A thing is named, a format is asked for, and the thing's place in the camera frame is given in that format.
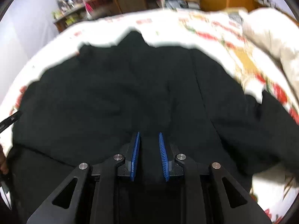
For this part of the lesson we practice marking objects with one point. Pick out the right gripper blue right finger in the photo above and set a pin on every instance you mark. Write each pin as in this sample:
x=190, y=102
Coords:
x=168, y=153

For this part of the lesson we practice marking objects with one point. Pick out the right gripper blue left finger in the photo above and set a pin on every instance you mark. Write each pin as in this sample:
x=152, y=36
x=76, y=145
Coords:
x=130, y=152

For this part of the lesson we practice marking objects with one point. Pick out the black large garment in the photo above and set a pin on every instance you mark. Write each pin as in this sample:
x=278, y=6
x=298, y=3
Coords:
x=75, y=119

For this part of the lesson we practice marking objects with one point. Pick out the pile of clothes on floor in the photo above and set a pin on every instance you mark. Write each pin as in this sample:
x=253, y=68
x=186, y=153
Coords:
x=180, y=4

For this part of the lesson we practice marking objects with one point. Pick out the person's left hand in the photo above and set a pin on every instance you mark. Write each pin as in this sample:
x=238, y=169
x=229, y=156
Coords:
x=3, y=163

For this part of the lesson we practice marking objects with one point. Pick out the white floral rose bedspread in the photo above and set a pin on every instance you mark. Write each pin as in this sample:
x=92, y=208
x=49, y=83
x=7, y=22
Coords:
x=214, y=34

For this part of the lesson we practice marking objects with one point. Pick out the wooden low shelf unit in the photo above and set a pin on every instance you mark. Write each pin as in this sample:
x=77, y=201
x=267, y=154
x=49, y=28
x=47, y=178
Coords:
x=70, y=17

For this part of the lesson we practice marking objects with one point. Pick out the white quilted duvet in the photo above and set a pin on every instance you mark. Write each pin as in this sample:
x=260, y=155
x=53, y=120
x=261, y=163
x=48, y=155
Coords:
x=275, y=33

